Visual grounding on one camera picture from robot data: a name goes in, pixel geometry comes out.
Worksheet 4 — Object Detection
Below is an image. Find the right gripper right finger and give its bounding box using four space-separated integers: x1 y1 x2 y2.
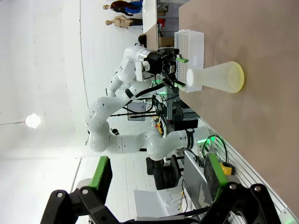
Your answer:
203 153 285 224

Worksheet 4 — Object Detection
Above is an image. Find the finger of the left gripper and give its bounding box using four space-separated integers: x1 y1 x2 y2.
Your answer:
171 79 186 89
174 55 189 64

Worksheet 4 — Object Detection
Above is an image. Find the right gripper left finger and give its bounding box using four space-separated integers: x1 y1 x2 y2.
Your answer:
41 155 122 224

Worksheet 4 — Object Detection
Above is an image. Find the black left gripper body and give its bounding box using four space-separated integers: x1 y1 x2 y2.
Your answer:
143 48 180 88

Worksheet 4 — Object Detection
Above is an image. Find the yellow connector box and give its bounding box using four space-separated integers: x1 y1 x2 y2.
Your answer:
220 161 235 176

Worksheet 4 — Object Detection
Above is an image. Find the white round flask cap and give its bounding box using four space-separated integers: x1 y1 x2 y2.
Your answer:
186 68 195 87

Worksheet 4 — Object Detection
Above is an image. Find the white perforated plastic basket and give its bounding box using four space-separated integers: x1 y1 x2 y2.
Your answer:
174 28 205 94

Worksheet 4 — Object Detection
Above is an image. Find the gray flat panel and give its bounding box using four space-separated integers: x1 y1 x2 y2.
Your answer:
183 150 211 209

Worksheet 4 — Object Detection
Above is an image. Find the brown cardboard box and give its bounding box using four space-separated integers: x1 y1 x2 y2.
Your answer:
158 35 175 48

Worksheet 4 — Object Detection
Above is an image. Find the translucent plastic conical flask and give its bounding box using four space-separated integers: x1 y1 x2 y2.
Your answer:
186 61 245 94

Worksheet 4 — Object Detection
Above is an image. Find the black office chair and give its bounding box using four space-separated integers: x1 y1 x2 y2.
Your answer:
146 153 185 190

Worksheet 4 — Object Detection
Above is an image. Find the bare beige mannequin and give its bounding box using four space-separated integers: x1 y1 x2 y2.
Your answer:
105 14 143 29

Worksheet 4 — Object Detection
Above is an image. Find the mannequin in dark red top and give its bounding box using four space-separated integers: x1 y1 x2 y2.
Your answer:
102 0 143 13

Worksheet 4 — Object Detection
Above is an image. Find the round ceiling lamp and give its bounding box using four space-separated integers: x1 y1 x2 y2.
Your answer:
25 112 42 129

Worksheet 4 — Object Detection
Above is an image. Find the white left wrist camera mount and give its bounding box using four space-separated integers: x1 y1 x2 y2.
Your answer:
135 60 150 83

